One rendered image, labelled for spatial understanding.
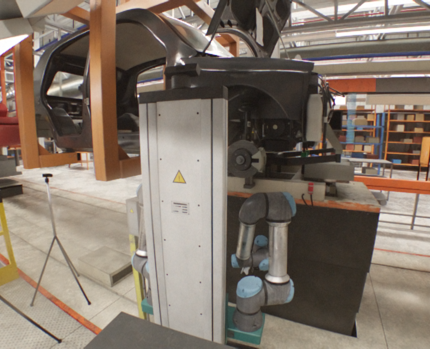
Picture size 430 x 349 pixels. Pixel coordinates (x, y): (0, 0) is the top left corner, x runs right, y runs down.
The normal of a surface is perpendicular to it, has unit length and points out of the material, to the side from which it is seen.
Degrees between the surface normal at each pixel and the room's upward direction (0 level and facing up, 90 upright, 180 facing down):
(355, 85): 90
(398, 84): 90
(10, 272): 90
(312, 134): 99
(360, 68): 90
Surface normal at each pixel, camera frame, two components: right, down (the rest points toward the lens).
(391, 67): -0.45, 0.15
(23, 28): 0.89, 0.07
